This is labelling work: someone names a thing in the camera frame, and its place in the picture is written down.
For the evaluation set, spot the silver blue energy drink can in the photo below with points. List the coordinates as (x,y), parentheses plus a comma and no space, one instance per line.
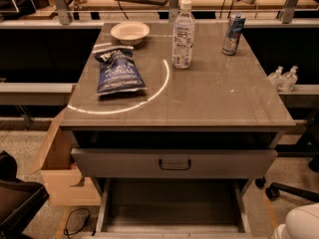
(233,33)

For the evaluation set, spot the cardboard box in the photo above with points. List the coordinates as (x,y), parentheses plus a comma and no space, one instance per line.
(60,174)

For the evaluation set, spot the grey top drawer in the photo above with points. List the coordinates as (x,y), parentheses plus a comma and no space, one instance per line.
(173,163)

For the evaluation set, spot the grey metal drawer cabinet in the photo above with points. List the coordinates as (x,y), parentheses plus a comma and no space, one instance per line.
(218,103)

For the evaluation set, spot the blue chip bag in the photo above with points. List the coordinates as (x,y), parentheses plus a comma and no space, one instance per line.
(118,71)

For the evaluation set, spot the left sanitizer bottle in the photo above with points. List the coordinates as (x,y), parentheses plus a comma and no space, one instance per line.
(275,78)

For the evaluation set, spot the grey drawer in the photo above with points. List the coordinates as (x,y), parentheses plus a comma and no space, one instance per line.
(173,163)
(171,209)

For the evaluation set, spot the white paper bowl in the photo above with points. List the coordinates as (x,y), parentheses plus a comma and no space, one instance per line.
(130,33)

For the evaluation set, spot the clear plastic water bottle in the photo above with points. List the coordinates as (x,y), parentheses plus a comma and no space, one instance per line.
(183,36)

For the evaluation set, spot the black chair base right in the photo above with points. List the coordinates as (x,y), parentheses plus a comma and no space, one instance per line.
(306,146)

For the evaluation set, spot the right sanitizer bottle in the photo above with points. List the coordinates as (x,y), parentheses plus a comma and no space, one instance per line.
(289,80)

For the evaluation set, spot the black office chair left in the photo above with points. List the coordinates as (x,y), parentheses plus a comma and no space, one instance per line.
(19,200)

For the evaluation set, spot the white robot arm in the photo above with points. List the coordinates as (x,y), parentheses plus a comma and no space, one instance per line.
(300,223)

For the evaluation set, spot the sanitizer bottle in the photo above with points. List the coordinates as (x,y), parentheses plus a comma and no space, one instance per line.
(289,80)
(275,78)

